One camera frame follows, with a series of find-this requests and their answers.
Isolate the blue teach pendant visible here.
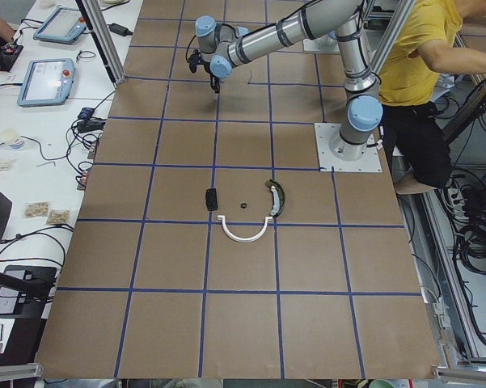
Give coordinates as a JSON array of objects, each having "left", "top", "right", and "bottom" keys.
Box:
[
  {"left": 33, "top": 6, "right": 87, "bottom": 44},
  {"left": 17, "top": 58, "right": 75, "bottom": 108}
]

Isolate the aluminium frame post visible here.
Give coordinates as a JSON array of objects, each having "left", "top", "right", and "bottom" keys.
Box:
[{"left": 76, "top": 0, "right": 125, "bottom": 85}]

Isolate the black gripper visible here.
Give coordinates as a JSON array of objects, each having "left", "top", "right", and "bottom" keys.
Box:
[{"left": 209, "top": 60, "right": 222, "bottom": 90}]

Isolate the green curved brake shoe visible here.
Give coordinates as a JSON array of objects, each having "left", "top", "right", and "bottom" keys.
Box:
[{"left": 265, "top": 179, "right": 285, "bottom": 218}]

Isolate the brown paper table mat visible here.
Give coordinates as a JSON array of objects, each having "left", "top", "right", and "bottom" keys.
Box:
[{"left": 36, "top": 1, "right": 440, "bottom": 379}]

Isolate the white curved plastic bracket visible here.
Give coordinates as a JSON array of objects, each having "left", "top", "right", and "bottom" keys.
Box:
[{"left": 217, "top": 214, "right": 273, "bottom": 243}]

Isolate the upper blue teach pendant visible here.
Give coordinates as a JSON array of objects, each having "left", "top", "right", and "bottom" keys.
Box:
[{"left": 33, "top": 6, "right": 87, "bottom": 44}]

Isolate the black rectangular remote part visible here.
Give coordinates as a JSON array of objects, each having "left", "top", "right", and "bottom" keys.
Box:
[{"left": 205, "top": 188, "right": 218, "bottom": 211}]

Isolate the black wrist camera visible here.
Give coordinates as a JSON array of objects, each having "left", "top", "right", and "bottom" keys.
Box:
[{"left": 187, "top": 49, "right": 202, "bottom": 74}]

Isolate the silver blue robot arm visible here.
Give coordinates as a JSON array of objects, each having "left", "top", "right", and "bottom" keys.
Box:
[{"left": 186, "top": 1, "right": 382, "bottom": 161}]

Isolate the black power adapter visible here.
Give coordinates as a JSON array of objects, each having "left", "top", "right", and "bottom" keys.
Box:
[{"left": 108, "top": 23, "right": 133, "bottom": 36}]

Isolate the lower blue teach pendant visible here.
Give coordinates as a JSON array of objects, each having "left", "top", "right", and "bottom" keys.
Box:
[{"left": 17, "top": 58, "right": 75, "bottom": 108}]

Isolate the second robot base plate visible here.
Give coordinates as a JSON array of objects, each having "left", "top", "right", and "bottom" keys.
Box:
[{"left": 302, "top": 32, "right": 340, "bottom": 53}]

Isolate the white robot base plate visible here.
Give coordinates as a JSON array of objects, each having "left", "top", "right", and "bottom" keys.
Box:
[{"left": 314, "top": 123, "right": 382, "bottom": 173}]

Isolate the person in yellow shirt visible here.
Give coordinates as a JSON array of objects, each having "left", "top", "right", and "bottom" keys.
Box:
[{"left": 378, "top": 0, "right": 486, "bottom": 195}]

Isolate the black monitor stand base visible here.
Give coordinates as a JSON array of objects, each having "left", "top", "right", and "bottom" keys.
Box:
[{"left": 0, "top": 265, "right": 57, "bottom": 318}]

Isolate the bag of small parts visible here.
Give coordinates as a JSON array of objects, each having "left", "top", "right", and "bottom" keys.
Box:
[{"left": 23, "top": 201, "right": 50, "bottom": 218}]

